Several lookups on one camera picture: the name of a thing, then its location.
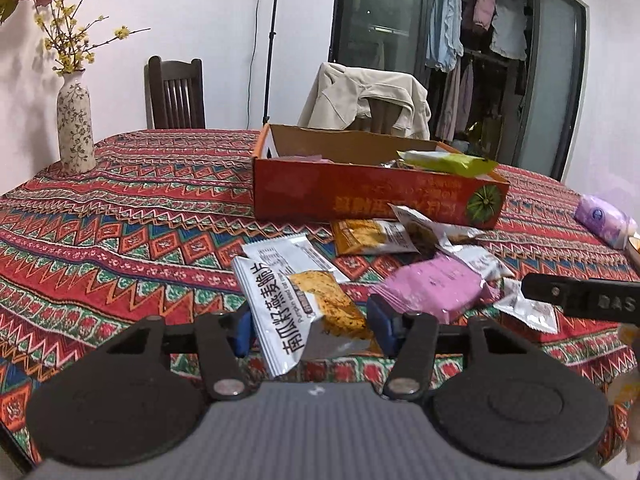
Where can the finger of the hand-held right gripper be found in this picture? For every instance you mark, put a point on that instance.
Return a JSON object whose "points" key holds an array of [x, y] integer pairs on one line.
{"points": [[550, 290]]}

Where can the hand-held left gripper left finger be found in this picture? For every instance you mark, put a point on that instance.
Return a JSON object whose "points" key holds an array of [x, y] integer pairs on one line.
{"points": [[244, 335]]}

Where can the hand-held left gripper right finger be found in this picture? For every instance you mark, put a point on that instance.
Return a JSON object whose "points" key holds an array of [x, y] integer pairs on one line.
{"points": [[382, 325]]}

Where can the white packet with orange picture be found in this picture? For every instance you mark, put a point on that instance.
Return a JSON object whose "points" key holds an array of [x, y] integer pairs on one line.
{"points": [[280, 310]]}

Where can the white snack packet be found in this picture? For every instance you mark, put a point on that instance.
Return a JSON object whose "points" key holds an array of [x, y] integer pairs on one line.
{"points": [[485, 262], [285, 252], [525, 310]]}

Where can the orange cardboard box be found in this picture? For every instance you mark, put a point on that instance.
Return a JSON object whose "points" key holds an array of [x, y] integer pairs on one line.
{"points": [[300, 190]]}

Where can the green snack packet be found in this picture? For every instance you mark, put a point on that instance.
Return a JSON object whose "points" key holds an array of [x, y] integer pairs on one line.
{"points": [[450, 164]]}

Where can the purple tissue pack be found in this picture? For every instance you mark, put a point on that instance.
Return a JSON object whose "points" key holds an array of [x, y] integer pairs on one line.
{"points": [[600, 217]]}

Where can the orange snack packet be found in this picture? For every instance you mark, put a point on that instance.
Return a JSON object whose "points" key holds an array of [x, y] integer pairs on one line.
{"points": [[365, 237]]}

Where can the patterned red tablecloth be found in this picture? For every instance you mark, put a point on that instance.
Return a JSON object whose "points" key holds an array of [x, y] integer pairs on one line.
{"points": [[125, 220]]}

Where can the gold foil bag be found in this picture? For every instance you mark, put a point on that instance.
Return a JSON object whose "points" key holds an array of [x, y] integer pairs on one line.
{"points": [[485, 130]]}

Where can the brown wooden chair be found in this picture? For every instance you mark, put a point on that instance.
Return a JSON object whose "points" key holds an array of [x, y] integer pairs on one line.
{"points": [[385, 117]]}

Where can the pale pink hanging clothes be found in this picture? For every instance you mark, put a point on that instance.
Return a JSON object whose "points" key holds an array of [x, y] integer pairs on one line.
{"points": [[457, 100]]}

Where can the beige jacket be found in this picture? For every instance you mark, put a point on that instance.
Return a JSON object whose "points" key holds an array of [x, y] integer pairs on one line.
{"points": [[340, 95]]}

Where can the dark wooden chair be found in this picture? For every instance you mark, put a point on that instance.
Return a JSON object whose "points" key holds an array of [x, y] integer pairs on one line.
{"points": [[175, 90]]}

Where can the white hanging top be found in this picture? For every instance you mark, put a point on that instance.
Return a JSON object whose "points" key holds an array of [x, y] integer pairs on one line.
{"points": [[510, 30]]}

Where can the floral ceramic vase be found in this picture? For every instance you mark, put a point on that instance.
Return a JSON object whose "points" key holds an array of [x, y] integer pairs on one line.
{"points": [[75, 125]]}

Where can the light blue hanging shirt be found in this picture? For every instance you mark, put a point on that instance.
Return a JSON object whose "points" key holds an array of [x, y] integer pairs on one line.
{"points": [[445, 20]]}

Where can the pink hanging garment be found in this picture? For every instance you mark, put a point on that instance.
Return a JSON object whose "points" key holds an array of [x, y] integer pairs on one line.
{"points": [[485, 7]]}

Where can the studio light on stand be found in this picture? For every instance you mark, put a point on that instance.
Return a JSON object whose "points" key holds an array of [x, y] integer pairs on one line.
{"points": [[272, 35]]}

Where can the black framed sliding glass door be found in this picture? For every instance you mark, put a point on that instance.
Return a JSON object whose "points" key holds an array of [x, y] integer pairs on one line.
{"points": [[375, 10]]}

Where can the yellow flower branches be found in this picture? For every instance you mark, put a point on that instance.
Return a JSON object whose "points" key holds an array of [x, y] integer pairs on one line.
{"points": [[70, 55]]}

